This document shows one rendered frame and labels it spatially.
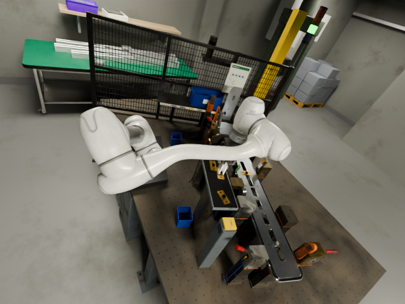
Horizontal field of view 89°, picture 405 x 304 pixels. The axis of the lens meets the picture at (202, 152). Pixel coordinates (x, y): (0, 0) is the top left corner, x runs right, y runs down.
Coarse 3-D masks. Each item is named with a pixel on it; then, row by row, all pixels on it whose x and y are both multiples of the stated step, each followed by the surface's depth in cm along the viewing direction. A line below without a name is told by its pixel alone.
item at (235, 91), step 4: (232, 88) 185; (236, 88) 186; (240, 88) 186; (232, 92) 188; (236, 92) 188; (240, 92) 189; (228, 96) 190; (232, 96) 190; (236, 96) 191; (228, 100) 193; (232, 100) 193; (236, 100) 194; (224, 104) 195; (228, 104) 196; (232, 104) 196; (224, 108) 198; (228, 108) 199; (232, 108) 199; (228, 112) 202; (232, 112) 202; (224, 116) 204; (228, 116) 205
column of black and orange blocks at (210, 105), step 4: (212, 96) 189; (212, 100) 192; (208, 104) 197; (212, 104) 195; (208, 108) 197; (212, 108) 198; (208, 112) 200; (204, 116) 205; (204, 120) 206; (208, 120) 206; (204, 124) 209; (200, 128) 216; (204, 128) 213; (200, 132) 215; (200, 136) 219
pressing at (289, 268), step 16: (224, 128) 191; (240, 160) 162; (240, 176) 148; (256, 176) 153; (256, 192) 140; (256, 208) 130; (272, 208) 134; (256, 224) 120; (272, 224) 124; (272, 256) 108; (288, 256) 111; (272, 272) 102; (288, 272) 104
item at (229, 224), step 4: (224, 220) 97; (228, 220) 98; (232, 220) 99; (224, 224) 96; (228, 224) 96; (232, 224) 97; (224, 228) 95; (228, 228) 95; (232, 228) 95; (236, 228) 96
